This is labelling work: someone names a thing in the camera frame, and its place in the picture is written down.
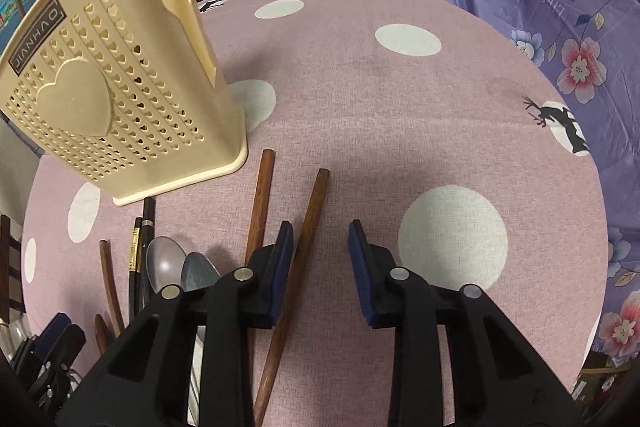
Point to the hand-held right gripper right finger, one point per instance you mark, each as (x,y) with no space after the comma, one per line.
(361,277)

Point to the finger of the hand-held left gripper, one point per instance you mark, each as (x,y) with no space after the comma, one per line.
(50,332)
(67,347)

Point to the curved brown wooden utensil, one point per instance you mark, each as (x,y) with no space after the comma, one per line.
(101,332)
(111,287)

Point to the dark wooden chair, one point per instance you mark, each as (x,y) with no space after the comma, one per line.
(6,267)

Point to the pink polka dot tablecloth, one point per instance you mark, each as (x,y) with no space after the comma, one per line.
(350,107)

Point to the purple floral cloth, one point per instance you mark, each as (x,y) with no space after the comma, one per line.
(550,7)

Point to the brown wooden chopstick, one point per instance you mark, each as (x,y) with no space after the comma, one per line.
(260,207)
(307,227)

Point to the metal spoon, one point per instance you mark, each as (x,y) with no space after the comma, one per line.
(165,262)
(200,272)

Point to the black chopstick gold band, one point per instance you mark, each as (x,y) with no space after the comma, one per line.
(148,217)
(135,257)

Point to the cream perforated utensil holder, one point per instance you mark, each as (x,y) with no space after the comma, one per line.
(125,82)

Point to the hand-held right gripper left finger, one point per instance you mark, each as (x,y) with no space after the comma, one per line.
(281,272)

